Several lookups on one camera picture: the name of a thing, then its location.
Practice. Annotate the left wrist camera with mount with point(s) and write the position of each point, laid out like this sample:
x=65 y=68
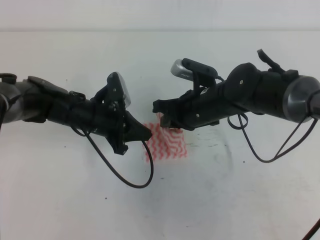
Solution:
x=115 y=91

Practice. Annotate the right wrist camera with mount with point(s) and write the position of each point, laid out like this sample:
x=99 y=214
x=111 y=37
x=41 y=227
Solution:
x=200 y=74

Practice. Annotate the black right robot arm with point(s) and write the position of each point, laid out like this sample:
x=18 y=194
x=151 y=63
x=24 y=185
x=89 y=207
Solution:
x=284 y=94

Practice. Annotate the pink white striped towel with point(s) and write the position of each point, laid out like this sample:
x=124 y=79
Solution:
x=166 y=144

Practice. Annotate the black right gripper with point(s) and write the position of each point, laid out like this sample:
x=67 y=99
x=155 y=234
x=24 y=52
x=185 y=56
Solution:
x=194 y=111

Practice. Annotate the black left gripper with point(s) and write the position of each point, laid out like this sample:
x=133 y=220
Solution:
x=101 y=115

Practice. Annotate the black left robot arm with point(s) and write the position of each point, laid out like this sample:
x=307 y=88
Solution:
x=37 y=100

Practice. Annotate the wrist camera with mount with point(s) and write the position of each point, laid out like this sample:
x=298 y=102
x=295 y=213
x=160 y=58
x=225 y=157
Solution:
x=200 y=74
x=115 y=91

